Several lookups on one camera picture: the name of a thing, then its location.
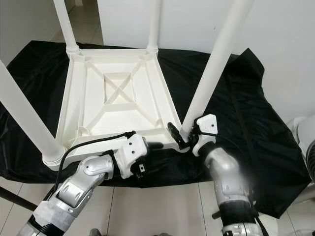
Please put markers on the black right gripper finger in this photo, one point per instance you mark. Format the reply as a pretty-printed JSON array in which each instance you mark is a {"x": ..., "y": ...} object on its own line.
[{"x": 175, "y": 132}]

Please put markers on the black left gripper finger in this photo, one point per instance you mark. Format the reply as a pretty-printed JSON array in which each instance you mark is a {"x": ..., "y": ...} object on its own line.
[
  {"x": 155, "y": 145},
  {"x": 160, "y": 163}
]

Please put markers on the white plastic table top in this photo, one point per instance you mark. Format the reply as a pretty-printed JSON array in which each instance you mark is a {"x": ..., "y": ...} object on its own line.
[{"x": 147, "y": 98}]

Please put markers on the white plastic table leg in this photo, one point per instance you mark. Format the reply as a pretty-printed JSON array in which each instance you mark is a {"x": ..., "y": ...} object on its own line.
[
  {"x": 216, "y": 59},
  {"x": 152, "y": 24},
  {"x": 66, "y": 24},
  {"x": 29, "y": 118}
]

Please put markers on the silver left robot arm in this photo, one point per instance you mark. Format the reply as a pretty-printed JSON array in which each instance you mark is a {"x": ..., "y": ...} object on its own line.
[{"x": 78, "y": 187}]

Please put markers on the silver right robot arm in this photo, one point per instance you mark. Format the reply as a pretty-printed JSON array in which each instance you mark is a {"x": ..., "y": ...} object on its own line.
[{"x": 224, "y": 167}]

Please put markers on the black table cloth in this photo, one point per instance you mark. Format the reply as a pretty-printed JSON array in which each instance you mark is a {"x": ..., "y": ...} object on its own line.
[{"x": 266, "y": 132}]

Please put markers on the black metal table leg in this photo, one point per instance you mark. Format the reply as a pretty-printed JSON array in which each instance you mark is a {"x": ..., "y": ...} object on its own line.
[
  {"x": 216, "y": 215},
  {"x": 18, "y": 199}
]

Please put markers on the grey left robot foot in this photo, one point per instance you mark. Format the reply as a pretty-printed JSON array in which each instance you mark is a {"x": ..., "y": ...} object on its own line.
[{"x": 95, "y": 233}]

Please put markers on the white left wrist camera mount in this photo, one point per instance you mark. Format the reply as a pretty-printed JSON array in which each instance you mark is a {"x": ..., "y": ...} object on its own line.
[{"x": 135, "y": 145}]

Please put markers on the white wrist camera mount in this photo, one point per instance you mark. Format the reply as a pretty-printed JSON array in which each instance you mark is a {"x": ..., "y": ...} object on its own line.
[
  {"x": 135, "y": 145},
  {"x": 209, "y": 124}
]

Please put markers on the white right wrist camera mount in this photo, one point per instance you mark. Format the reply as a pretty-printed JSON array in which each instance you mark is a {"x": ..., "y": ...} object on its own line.
[{"x": 209, "y": 124}]

